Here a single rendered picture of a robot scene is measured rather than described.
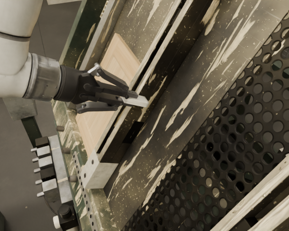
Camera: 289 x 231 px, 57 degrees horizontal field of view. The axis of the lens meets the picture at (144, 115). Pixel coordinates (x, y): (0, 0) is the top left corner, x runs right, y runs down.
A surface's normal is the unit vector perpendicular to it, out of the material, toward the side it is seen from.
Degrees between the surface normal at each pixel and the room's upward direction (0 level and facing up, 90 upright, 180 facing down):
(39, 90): 89
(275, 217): 59
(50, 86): 89
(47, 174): 0
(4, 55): 81
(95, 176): 90
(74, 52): 90
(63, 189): 0
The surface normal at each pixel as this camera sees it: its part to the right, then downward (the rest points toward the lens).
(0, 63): 0.56, 0.43
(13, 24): 0.59, 0.62
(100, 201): 0.47, -0.76
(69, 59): 0.38, 0.64
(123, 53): -0.79, -0.14
